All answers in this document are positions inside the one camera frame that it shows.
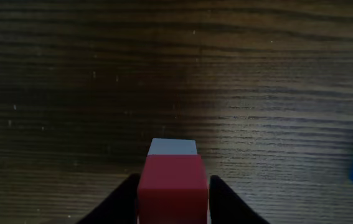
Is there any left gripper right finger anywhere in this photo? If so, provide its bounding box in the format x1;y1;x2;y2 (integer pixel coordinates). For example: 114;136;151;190
208;174;271;224

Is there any white cube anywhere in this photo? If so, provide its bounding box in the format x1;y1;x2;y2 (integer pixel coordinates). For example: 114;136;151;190
147;138;199;156

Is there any pink cube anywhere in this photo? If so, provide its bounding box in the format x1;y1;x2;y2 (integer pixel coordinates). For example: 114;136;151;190
137;154;210;224

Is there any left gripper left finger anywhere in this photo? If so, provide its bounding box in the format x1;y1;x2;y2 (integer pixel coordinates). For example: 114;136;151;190
75;173;142;224

